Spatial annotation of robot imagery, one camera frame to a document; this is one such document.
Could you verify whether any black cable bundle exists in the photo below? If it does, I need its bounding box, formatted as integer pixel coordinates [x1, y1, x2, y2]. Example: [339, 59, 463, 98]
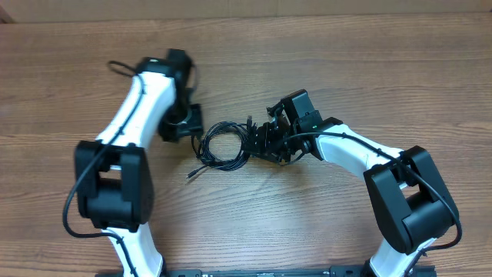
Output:
[185, 114, 258, 180]

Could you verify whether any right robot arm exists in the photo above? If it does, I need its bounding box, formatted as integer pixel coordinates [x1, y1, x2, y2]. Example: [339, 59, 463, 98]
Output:
[242, 89, 462, 276]

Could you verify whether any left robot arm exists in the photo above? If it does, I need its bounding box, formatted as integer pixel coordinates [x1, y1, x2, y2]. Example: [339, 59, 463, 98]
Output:
[62, 48, 204, 276]

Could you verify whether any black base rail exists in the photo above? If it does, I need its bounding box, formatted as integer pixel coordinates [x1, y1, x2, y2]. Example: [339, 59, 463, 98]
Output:
[95, 264, 437, 277]

